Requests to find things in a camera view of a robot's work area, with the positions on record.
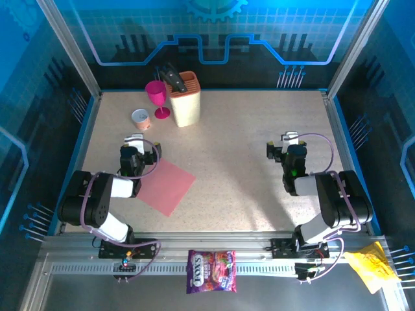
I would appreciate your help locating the small black circuit board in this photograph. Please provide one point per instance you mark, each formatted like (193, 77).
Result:
(304, 270)
(124, 266)

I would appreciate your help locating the pink cloth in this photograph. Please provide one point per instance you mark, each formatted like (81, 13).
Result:
(165, 188)

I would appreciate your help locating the magenta plastic goblet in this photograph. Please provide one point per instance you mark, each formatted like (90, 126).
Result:
(156, 92)

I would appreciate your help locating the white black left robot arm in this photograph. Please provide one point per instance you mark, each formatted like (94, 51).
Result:
(97, 201)

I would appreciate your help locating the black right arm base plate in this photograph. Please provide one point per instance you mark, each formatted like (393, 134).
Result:
(280, 247)

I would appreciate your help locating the aluminium side rail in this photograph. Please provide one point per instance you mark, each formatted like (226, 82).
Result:
(337, 129)
(88, 129)

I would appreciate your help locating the aluminium frame post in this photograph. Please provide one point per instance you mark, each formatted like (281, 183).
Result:
(358, 48)
(71, 48)

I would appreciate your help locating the purple candy bag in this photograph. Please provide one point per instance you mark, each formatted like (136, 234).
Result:
(210, 272)

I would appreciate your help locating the small can with white lid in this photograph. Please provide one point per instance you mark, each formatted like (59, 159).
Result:
(141, 120)

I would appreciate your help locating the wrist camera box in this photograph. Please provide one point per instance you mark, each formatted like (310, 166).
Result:
(134, 142)
(289, 138)

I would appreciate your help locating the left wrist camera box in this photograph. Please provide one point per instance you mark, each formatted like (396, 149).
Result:
(134, 142)

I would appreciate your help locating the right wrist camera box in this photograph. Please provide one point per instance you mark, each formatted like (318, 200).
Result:
(289, 138)

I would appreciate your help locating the aluminium front rail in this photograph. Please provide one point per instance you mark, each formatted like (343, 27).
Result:
(210, 241)

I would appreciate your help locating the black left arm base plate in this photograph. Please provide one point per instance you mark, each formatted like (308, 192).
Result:
(146, 251)

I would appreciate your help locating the slotted grey metal strip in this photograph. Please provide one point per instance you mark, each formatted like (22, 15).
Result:
(168, 269)

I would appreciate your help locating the beige knife block orange top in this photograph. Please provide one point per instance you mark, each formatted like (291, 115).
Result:
(188, 110)

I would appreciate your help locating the yellow plastic bag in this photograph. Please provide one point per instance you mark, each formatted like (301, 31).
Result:
(373, 265)

